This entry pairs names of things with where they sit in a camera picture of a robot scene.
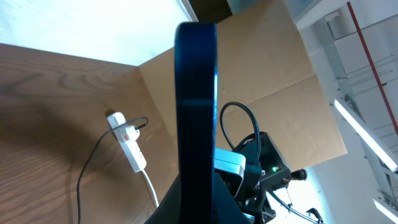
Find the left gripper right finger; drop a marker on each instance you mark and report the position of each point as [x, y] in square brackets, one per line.
[225, 208]

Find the brown cardboard panel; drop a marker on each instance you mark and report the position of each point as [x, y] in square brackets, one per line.
[263, 64]

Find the white USB charger plug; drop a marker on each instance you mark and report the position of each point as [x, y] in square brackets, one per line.
[130, 133]

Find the white ceiling light strip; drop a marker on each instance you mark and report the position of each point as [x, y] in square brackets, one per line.
[379, 148]

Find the white power strip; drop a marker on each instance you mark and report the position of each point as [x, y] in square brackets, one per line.
[131, 149]

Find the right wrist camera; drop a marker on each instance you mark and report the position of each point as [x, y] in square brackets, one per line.
[230, 166]

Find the red ceiling pipe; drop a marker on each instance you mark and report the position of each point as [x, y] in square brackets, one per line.
[372, 65]

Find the blue Galaxy smartphone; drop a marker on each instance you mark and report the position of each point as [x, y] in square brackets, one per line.
[195, 97]

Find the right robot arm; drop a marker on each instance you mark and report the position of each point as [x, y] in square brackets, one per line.
[266, 171]

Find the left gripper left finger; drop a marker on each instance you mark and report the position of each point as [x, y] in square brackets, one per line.
[168, 211]

